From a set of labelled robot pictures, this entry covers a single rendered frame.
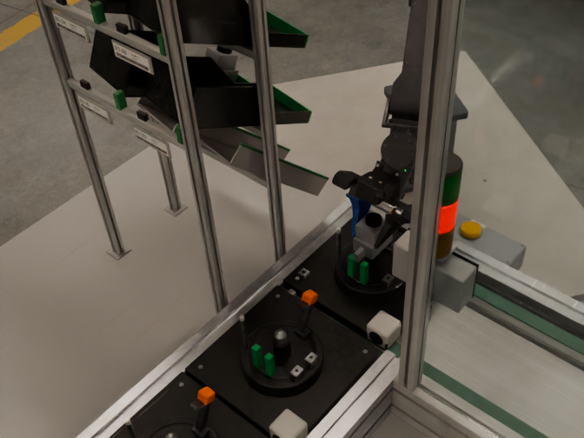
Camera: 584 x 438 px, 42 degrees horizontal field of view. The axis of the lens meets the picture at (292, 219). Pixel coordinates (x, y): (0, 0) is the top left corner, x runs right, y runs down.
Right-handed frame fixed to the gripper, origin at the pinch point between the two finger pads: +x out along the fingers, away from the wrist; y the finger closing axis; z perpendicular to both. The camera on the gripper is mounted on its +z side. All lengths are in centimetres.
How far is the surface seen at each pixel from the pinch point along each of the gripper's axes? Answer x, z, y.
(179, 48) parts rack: -18.9, 39.3, -19.7
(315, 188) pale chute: 1.5, -11.8, -20.1
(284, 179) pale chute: 0.5, -1.9, -21.5
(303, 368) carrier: 23.9, 13.8, 4.8
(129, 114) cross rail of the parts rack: -4.4, 29.5, -34.7
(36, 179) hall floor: 71, -89, -191
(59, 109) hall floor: 49, -118, -223
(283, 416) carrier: 29.2, 20.9, 8.1
